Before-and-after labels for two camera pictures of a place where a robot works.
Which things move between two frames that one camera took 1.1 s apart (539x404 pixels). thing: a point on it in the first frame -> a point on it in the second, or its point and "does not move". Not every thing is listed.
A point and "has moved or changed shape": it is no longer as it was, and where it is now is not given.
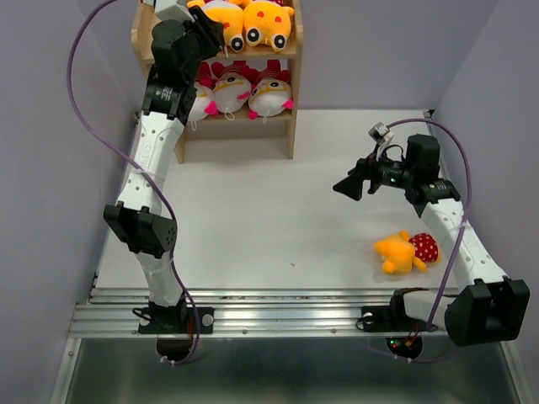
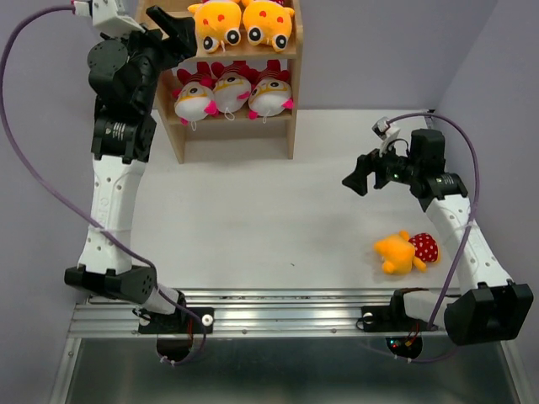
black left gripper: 210,30 -> 181,44
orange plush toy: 231,17 has moved or changed shape
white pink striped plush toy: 232,88 does not move
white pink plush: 271,93 does not move
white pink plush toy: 205,103 does not move
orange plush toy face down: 400,253 does not move
